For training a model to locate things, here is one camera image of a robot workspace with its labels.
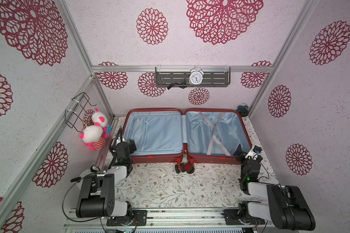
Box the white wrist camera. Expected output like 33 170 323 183
114 127 123 146
245 145 262 160

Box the small teal black device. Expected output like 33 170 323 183
236 103 249 117

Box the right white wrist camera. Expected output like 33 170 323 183
245 145 262 160

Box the red hard-shell suitcase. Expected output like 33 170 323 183
123 108 252 165

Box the floral patterned table mat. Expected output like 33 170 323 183
88 116 288 209

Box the upper white pink plush toy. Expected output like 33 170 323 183
91 108 112 138

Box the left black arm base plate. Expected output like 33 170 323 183
107 209 147 227

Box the white pink plush toy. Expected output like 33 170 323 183
79 123 109 151
91 108 112 138

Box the grey metal wall shelf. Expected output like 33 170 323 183
155 66 231 89

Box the white alarm clock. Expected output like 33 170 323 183
189 68 204 85

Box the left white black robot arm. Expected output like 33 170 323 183
76 139 137 225

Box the black strap on shelf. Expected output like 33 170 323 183
168 81 189 91

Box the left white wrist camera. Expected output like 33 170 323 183
114 127 123 146

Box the grey husky plush toy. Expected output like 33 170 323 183
70 165 104 189

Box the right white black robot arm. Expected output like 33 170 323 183
233 145 316 231

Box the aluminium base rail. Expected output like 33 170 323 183
61 208 279 233

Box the black wire wall basket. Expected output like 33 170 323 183
64 92 97 133

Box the lower white pink plush toy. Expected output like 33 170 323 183
79 123 109 151

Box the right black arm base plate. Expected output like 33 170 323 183
222 209 266 225

